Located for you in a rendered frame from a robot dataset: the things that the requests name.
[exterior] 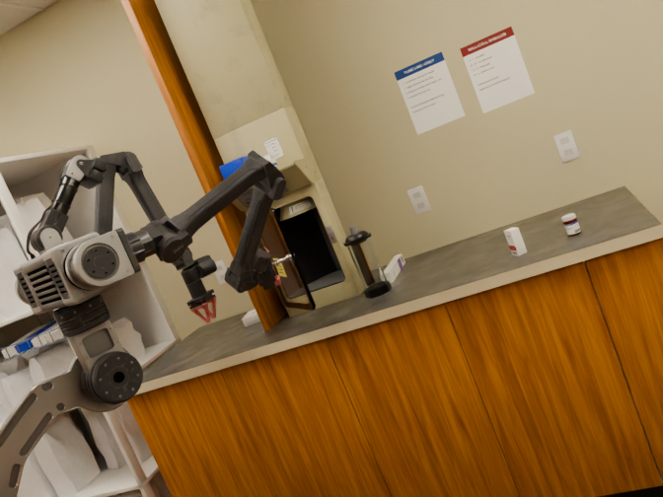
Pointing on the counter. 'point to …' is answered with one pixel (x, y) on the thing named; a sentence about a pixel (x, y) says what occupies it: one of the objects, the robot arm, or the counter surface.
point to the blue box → (232, 167)
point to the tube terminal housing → (246, 140)
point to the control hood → (299, 177)
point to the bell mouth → (297, 208)
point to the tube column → (225, 60)
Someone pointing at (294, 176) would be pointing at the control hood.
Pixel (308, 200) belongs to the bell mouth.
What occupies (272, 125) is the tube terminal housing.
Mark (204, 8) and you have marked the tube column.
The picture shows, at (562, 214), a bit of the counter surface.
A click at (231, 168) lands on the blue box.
